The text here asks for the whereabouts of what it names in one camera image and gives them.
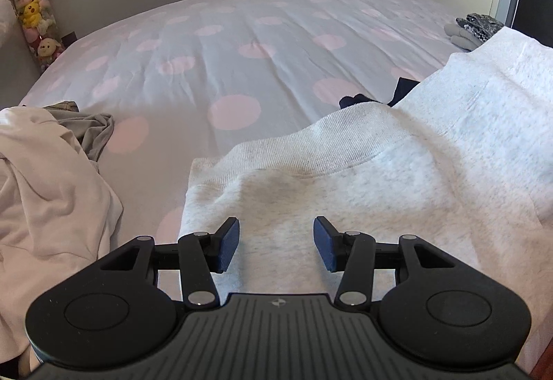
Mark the dark patterned folded garment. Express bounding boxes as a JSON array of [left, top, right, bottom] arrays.
[[456, 12, 505, 44]]

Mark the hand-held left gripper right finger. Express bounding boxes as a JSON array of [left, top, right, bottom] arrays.
[[313, 216, 456, 307]]

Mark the cream white garment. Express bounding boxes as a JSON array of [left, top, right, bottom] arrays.
[[0, 105, 124, 368]]

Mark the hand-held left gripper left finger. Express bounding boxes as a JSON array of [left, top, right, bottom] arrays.
[[100, 217, 241, 309]]

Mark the folded grey garment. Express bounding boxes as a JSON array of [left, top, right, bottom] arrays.
[[445, 17, 485, 53]]

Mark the bed with pink-dotted sheet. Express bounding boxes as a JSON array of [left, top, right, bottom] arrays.
[[17, 0, 489, 242]]

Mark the olive grey garment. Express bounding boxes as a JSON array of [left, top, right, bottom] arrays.
[[43, 101, 115, 163]]

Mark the light grey printed sweatshirt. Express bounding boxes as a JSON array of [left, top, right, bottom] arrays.
[[179, 26, 553, 365]]

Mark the navy blue garment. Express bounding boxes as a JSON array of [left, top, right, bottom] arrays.
[[338, 77, 423, 109]]

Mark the clear tube of plush toys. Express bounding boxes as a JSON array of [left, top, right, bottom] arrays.
[[1, 0, 66, 75]]

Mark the pale pink duvet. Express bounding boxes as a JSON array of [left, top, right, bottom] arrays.
[[0, 0, 12, 48]]

